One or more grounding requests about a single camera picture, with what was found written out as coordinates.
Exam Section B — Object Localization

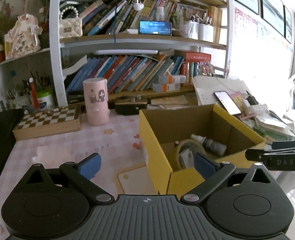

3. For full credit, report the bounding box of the wooden chess board box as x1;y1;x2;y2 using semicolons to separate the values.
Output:
13;106;81;141

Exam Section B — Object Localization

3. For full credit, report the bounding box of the yellow tape roll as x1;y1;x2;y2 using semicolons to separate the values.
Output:
175;139;207;169

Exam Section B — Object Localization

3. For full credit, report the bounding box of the orange white medicine box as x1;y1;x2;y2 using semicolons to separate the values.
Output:
152;75;186;93

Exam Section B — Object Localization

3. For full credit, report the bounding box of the black glasses case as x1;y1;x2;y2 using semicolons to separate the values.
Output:
114;95;148;115

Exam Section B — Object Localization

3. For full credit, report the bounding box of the white pen holder box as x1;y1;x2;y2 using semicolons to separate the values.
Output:
8;95;31;109

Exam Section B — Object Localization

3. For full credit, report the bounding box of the pink cylindrical container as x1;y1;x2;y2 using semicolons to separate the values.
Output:
83;77;109;126

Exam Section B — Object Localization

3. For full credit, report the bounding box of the white bookshelf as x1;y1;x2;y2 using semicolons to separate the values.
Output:
0;0;233;111

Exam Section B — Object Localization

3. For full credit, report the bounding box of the smartphone on papers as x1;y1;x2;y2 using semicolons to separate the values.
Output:
214;91;242;115

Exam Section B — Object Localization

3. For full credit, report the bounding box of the white black dropper bottle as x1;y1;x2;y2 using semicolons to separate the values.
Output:
190;134;227;157

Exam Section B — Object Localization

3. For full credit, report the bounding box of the red orange bottle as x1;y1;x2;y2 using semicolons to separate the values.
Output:
29;77;39;109

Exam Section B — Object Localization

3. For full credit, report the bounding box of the white green lidded jar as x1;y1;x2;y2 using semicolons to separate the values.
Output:
36;87;54;109

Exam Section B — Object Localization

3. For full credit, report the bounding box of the white quilted pearl handbag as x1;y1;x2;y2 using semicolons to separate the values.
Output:
59;5;83;39

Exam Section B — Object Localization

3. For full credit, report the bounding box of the pink checkered table mat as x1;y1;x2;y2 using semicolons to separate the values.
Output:
0;111;156;239

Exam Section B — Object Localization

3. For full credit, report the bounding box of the yellow cardboard box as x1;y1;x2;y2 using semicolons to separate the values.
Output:
139;105;265;197

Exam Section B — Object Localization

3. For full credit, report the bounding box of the smartphone on shelf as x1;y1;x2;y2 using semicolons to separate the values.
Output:
139;21;172;36

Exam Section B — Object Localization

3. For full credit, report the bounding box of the black electronic keyboard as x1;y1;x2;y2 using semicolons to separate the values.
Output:
0;108;24;175

